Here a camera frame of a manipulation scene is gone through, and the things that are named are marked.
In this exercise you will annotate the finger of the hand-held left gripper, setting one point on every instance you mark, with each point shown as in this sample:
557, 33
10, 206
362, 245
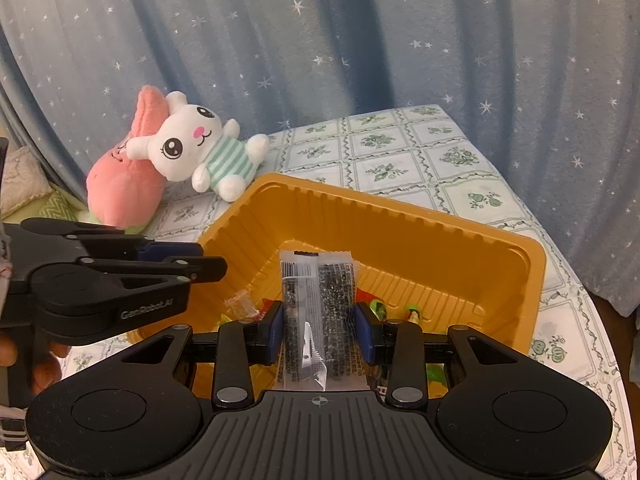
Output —
170, 250
210, 269

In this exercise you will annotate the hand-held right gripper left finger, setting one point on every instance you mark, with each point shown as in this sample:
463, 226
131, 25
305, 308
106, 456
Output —
277, 335

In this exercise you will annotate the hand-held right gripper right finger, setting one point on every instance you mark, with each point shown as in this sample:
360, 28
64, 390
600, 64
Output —
364, 335

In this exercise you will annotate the small red candy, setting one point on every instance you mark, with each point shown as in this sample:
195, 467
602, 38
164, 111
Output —
271, 305

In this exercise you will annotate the clear black seed packet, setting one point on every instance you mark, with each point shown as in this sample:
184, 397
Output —
340, 310

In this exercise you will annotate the clear-wrapped tan candy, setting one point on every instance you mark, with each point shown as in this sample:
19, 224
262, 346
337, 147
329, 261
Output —
239, 305

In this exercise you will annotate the orange plastic tray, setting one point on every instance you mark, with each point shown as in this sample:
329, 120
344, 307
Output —
400, 240

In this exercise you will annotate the person's left hand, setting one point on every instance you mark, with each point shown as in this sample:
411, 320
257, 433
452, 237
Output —
47, 370

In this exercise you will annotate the green striped candy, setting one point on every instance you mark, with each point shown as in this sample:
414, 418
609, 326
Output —
413, 312

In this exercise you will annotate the pink peach plush toy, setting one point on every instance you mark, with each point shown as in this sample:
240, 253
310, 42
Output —
125, 190

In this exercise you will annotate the green zigzag cushion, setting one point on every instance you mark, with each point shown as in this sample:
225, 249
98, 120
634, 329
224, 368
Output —
60, 207

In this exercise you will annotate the white bunny plush toy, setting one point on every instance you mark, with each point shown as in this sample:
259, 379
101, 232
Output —
190, 140

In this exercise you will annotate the beige pillow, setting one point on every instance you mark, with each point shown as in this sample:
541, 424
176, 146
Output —
20, 175

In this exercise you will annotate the floral green tablecloth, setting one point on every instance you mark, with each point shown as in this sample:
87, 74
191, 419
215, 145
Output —
450, 160

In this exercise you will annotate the blue star curtain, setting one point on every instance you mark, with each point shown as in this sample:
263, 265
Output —
350, 35

